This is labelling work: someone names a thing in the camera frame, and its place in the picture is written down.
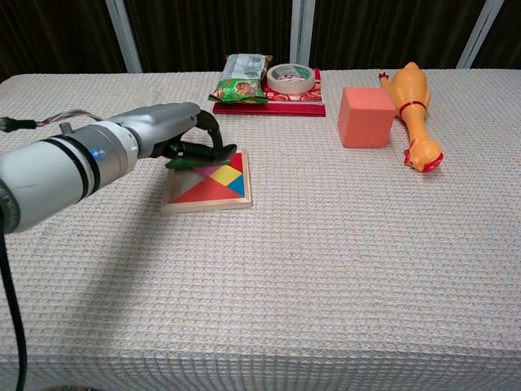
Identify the yellow tangram square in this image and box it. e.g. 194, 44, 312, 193
208, 165, 244, 187

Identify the large red tangram triangle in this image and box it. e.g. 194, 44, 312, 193
172, 176, 246, 205

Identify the green triangle puzzle piece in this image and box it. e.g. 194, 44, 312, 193
164, 156, 234, 170

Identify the beige masking tape roll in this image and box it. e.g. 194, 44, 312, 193
265, 63, 317, 94

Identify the blue tangram triangle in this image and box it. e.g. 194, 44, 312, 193
224, 175, 247, 198

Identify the orange-red tangram triangle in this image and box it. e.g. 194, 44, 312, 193
227, 152, 247, 178

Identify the colourful tangram puzzle board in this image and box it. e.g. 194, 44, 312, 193
161, 148, 254, 214

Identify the red box with bowl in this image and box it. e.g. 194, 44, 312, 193
212, 68, 328, 119

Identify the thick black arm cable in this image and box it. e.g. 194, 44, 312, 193
0, 227, 29, 391

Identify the orange rubber chicken toy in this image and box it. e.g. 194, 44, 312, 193
378, 61, 445, 174

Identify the green snack bag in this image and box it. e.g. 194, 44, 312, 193
208, 53, 274, 106

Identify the wrist wire bundle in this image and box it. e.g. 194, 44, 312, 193
0, 108, 105, 133

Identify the beige waffle tablecloth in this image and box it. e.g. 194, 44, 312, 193
0, 68, 521, 391

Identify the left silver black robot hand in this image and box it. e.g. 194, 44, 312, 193
121, 101, 239, 170

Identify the dark curtain panel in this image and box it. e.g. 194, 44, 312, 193
474, 0, 521, 70
0, 0, 132, 83
121, 0, 296, 75
308, 0, 488, 70

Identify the orange foam cube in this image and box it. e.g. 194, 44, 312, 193
337, 86, 397, 149

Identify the grey metal frame post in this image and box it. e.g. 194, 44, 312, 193
455, 0, 501, 70
104, 0, 144, 75
289, 0, 316, 68

